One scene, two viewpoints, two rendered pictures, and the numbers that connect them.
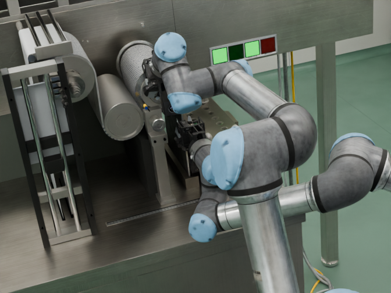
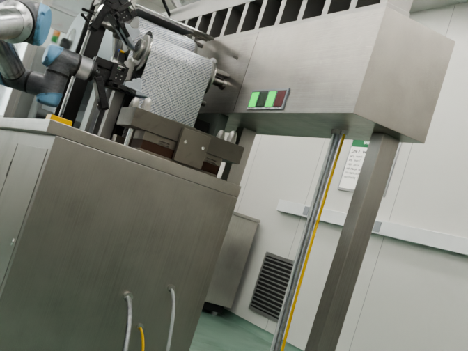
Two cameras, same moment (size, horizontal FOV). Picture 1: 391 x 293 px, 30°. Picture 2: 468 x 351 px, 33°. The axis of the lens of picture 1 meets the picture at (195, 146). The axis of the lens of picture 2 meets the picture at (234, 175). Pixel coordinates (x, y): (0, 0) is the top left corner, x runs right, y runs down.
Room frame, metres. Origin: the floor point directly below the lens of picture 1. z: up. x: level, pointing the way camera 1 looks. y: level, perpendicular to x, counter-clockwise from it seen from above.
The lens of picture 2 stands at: (1.93, -2.70, 0.75)
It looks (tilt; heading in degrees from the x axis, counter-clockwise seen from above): 4 degrees up; 80
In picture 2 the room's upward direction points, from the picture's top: 18 degrees clockwise
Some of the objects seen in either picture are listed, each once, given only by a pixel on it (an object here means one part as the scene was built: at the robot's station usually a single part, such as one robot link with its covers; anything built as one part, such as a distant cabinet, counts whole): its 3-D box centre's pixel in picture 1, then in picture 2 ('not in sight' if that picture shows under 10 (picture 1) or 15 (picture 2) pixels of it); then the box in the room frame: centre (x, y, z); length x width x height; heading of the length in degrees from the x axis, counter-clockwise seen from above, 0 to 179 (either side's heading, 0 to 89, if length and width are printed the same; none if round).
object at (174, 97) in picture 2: (172, 111); (168, 100); (2.12, 0.06, 1.11); 0.23 x 0.01 x 0.18; 15
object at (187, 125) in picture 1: (194, 138); (107, 74); (1.90, 0.00, 1.12); 0.12 x 0.08 x 0.09; 15
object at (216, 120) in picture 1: (207, 129); (180, 136); (2.19, -0.05, 1.00); 0.40 x 0.16 x 0.06; 15
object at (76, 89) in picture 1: (75, 90); (108, 26); (1.84, 0.31, 1.33); 0.06 x 0.03 x 0.03; 15
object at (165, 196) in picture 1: (160, 156); (111, 101); (1.94, 0.11, 1.05); 0.06 x 0.05 x 0.31; 15
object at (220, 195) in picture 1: (214, 199); (47, 87); (1.73, -0.04, 1.01); 0.11 x 0.08 x 0.11; 163
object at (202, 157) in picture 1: (213, 165); (60, 60); (1.75, -0.04, 1.11); 0.11 x 0.08 x 0.09; 15
